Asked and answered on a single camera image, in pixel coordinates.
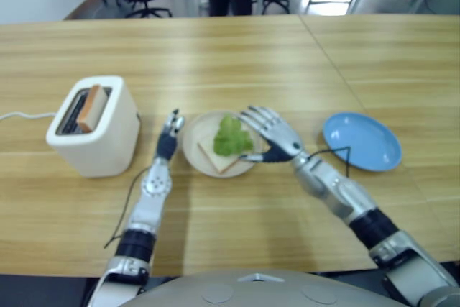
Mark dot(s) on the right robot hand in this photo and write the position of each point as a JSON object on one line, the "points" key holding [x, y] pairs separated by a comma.
{"points": [[280, 137]]}

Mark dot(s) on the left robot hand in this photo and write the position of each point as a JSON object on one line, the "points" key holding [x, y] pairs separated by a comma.
{"points": [[167, 143]]}

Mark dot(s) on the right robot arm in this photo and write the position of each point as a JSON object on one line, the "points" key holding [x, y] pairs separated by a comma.
{"points": [[363, 213]]}

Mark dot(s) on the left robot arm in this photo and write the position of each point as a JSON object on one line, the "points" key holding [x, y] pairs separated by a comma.
{"points": [[142, 220]]}

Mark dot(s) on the beige plate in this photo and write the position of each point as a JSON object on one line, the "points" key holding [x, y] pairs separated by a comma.
{"points": [[194, 141]]}

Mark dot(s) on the green lettuce leaf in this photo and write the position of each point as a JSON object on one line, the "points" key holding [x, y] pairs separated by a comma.
{"points": [[231, 138]]}

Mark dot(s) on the bread slice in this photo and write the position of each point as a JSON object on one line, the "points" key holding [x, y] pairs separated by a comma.
{"points": [[221, 161], [93, 107]]}

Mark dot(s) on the cream toaster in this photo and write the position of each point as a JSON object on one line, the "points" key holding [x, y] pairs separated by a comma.
{"points": [[95, 134]]}

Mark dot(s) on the blue plate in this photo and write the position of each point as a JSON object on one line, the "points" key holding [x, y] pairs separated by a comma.
{"points": [[361, 141]]}

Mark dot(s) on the robot body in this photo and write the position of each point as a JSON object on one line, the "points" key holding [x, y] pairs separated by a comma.
{"points": [[266, 290]]}

